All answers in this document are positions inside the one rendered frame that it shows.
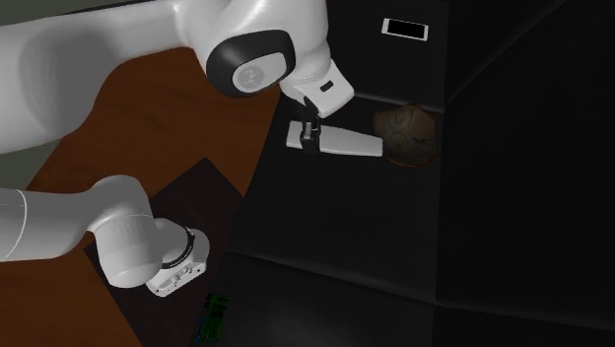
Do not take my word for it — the green and black box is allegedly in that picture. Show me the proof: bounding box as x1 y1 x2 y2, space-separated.
194 292 231 345

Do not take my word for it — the white flat remote control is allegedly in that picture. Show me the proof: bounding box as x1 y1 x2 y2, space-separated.
285 120 384 158

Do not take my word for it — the brown patterned round cushion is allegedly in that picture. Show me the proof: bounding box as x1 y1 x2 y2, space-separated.
373 103 438 169

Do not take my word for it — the white phone with black screen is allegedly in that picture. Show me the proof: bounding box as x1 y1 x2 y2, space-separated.
380 17 431 42

